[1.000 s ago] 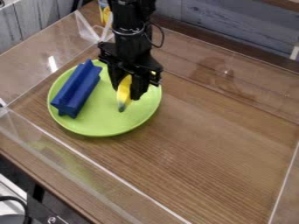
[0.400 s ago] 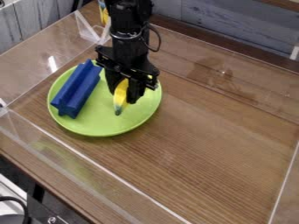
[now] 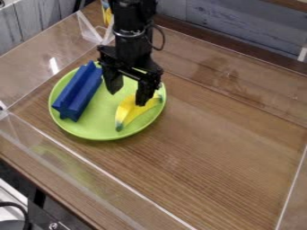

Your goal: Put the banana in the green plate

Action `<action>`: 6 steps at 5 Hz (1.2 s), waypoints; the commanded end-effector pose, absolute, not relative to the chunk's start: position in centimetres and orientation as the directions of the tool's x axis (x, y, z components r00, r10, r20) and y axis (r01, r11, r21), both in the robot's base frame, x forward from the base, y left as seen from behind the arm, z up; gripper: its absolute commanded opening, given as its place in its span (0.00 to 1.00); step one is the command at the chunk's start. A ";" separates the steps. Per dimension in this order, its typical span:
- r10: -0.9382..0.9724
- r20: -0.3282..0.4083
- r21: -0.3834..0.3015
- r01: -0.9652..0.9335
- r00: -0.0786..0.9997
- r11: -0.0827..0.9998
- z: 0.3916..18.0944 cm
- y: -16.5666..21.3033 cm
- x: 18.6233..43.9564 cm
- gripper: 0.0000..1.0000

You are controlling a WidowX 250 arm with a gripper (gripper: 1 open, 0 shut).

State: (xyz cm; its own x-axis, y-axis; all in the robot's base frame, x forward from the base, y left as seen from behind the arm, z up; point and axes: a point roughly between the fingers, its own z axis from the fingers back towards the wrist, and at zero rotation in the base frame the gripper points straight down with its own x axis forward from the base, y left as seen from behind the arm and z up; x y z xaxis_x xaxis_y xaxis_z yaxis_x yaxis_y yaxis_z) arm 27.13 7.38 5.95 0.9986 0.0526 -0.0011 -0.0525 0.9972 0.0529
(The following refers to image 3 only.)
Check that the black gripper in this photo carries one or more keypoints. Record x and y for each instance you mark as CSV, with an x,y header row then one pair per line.
x,y
141,70

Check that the green round plate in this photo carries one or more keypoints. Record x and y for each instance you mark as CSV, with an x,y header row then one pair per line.
x,y
96,122

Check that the yellow labelled tin can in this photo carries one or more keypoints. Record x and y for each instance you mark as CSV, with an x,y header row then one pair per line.
x,y
105,12

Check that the clear acrylic tray wall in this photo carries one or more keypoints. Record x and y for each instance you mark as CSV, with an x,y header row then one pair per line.
x,y
99,198

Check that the blue star-shaped block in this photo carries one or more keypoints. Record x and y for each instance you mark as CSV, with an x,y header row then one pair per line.
x,y
77,93

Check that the clear acrylic corner bracket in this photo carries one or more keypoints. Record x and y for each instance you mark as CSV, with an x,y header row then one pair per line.
x,y
97,35

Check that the yellow toy banana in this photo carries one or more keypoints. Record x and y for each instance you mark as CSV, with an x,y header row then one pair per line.
x,y
128,111

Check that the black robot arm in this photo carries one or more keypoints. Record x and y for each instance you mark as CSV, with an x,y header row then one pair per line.
x,y
128,58

